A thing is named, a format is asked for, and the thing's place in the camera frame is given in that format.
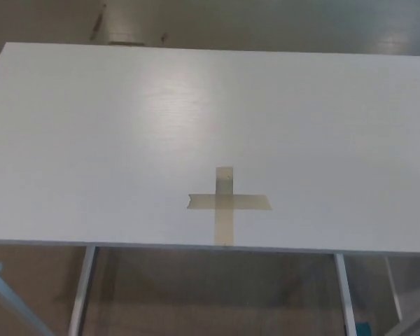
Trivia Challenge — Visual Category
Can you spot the horizontal beige tape strip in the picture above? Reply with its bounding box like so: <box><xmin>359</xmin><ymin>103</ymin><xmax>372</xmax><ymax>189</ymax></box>
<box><xmin>187</xmin><ymin>194</ymin><xmax>273</xmax><ymax>211</ymax></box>

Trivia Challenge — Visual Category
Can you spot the white table leg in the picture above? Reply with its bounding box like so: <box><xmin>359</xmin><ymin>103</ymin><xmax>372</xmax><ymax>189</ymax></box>
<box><xmin>384</xmin><ymin>256</ymin><xmax>405</xmax><ymax>323</ymax></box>
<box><xmin>69</xmin><ymin>246</ymin><xmax>99</xmax><ymax>336</ymax></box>
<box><xmin>335</xmin><ymin>253</ymin><xmax>358</xmax><ymax>336</ymax></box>

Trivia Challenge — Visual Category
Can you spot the teal floor marker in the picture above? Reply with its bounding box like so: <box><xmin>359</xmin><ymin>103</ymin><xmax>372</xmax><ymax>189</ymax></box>
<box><xmin>356</xmin><ymin>318</ymin><xmax>373</xmax><ymax>336</ymax></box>

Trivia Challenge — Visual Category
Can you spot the blue-grey metal stand strut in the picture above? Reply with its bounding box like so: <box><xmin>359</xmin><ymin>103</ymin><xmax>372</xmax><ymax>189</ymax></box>
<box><xmin>0</xmin><ymin>260</ymin><xmax>55</xmax><ymax>336</ymax></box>

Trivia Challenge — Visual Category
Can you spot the grey metal stand strut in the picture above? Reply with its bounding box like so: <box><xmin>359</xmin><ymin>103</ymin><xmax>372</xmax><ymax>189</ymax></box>
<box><xmin>393</xmin><ymin>304</ymin><xmax>420</xmax><ymax>336</ymax></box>

